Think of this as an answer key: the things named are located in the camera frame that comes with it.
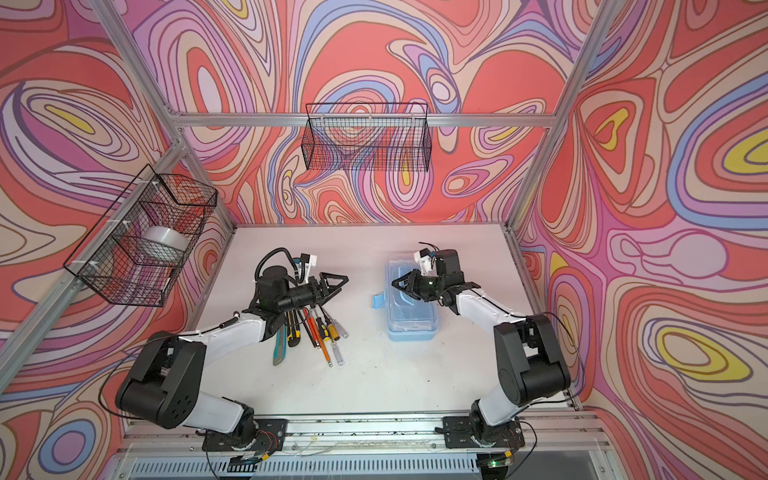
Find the red sleeved hex key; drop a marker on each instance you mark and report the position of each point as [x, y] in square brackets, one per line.
[313, 325]

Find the yellow black utility knife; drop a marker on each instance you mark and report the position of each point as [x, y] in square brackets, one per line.
[294, 330]

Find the left black wire basket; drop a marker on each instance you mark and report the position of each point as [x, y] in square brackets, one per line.
[113, 266]

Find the blue plastic tool box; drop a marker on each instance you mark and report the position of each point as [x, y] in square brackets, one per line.
[407, 319]

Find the silver tape roll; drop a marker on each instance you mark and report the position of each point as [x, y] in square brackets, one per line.
[163, 245]

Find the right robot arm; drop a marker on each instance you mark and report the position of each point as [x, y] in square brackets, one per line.
[530, 363]

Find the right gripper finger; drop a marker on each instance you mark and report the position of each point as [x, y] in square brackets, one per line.
[409, 278]
[405, 291]

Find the dark steel hex key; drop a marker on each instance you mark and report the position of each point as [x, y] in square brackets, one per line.
[305, 323]

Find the yellow black screwdriver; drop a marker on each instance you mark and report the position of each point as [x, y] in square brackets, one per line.
[326, 326]

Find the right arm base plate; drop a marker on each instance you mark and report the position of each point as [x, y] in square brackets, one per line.
[470, 431]

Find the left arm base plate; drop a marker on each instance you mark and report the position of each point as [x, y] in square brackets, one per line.
[266, 435]

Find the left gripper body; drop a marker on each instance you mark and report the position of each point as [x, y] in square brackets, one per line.
[302, 297]

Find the back black wire basket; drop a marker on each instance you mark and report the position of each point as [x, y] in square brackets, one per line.
[373, 136]

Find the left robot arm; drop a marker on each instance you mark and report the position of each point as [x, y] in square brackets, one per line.
[163, 385]

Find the clear handled screwdriver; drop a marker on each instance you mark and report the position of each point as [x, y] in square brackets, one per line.
[335, 347]

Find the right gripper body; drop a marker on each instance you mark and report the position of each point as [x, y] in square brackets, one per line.
[430, 286]

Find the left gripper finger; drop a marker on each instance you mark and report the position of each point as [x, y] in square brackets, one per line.
[327, 293]
[331, 279]

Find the black wire basket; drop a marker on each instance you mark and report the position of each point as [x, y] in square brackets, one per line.
[373, 136]
[113, 266]

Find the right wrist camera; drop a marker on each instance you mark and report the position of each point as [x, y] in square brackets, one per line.
[425, 259]

